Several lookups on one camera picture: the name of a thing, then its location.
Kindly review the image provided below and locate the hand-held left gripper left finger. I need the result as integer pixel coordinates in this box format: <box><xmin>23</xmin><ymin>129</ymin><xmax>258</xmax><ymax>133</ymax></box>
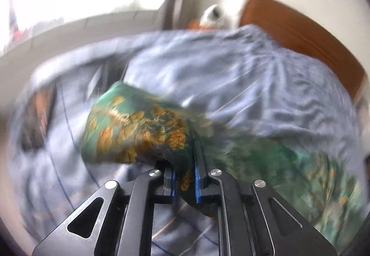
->
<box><xmin>32</xmin><ymin>168</ymin><xmax>177</xmax><ymax>256</ymax></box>

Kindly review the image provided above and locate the wooden headboard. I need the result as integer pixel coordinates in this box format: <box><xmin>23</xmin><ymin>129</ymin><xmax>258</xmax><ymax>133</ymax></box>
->
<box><xmin>238</xmin><ymin>0</ymin><xmax>365</xmax><ymax>99</ymax></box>

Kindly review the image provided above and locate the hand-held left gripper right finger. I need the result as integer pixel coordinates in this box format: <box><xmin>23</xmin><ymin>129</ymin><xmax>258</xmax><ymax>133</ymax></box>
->
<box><xmin>193</xmin><ymin>140</ymin><xmax>337</xmax><ymax>256</ymax></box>

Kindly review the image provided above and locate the green patterned jacket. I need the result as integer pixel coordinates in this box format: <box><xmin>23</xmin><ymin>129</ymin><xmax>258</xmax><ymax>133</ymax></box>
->
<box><xmin>82</xmin><ymin>82</ymin><xmax>367</xmax><ymax>242</ymax></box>

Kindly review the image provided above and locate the white desk fan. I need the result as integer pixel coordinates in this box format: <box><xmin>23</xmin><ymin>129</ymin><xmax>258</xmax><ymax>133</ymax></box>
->
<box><xmin>200</xmin><ymin>4</ymin><xmax>227</xmax><ymax>28</ymax></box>

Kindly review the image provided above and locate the white window bench cabinet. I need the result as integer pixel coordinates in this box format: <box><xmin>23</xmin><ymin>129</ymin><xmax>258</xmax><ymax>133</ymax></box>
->
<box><xmin>0</xmin><ymin>10</ymin><xmax>165</xmax><ymax>77</ymax></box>

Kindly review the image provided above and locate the blue checked bed sheet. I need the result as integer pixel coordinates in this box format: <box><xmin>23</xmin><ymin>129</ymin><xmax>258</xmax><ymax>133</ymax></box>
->
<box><xmin>9</xmin><ymin>25</ymin><xmax>362</xmax><ymax>256</ymax></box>

